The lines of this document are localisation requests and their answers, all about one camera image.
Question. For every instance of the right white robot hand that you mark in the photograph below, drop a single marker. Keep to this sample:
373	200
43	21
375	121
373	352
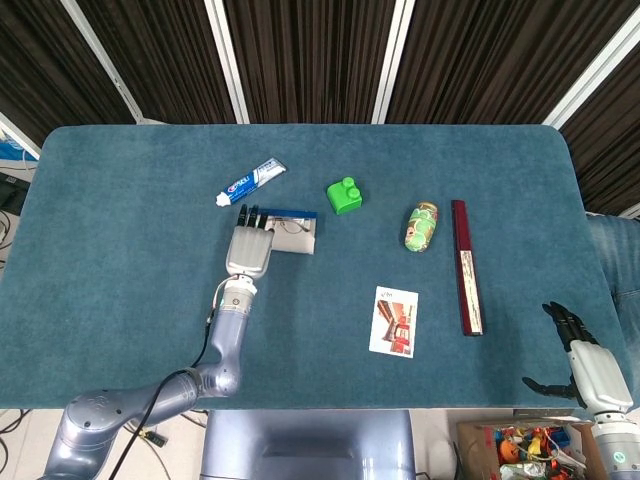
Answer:
600	380

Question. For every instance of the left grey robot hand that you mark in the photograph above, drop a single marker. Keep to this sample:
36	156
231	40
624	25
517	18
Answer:
247	252

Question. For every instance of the blue glasses case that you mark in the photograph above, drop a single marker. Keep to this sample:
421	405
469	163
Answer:
295	245

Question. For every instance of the eyeglasses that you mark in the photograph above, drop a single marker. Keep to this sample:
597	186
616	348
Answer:
292	227

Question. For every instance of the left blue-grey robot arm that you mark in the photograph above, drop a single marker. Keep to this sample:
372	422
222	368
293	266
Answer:
227	345

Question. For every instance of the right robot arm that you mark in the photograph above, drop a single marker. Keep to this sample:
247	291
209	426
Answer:
617	450

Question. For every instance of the green labelled can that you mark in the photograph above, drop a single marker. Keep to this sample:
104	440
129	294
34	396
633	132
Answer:
420	227

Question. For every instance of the blue white toothpaste tube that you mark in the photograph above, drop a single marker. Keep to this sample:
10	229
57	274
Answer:
245	185

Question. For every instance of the blue velvet table cloth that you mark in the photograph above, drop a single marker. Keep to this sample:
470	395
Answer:
150	250

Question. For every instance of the green toy building brick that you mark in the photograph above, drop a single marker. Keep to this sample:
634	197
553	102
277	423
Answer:
342	200

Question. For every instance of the blue denim fabric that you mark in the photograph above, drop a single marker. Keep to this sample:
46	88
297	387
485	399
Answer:
620	260

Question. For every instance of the cardboard box of toys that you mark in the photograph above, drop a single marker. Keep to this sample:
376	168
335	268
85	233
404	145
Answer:
475	450

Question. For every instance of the postcard with red building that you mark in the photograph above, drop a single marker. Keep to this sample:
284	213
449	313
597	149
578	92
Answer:
392	325

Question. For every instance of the blue-grey robot torso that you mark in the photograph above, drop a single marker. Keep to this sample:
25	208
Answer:
310	445

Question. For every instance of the long dark red box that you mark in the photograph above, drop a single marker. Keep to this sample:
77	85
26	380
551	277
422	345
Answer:
462	230

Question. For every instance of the dark brown pleated curtain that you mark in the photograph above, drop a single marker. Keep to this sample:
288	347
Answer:
310	55

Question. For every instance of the black electronic device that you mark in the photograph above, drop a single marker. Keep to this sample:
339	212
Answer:
12	192

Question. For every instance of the white partition post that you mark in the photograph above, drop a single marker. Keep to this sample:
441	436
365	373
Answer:
600	69
393	60
106	62
227	60
20	137

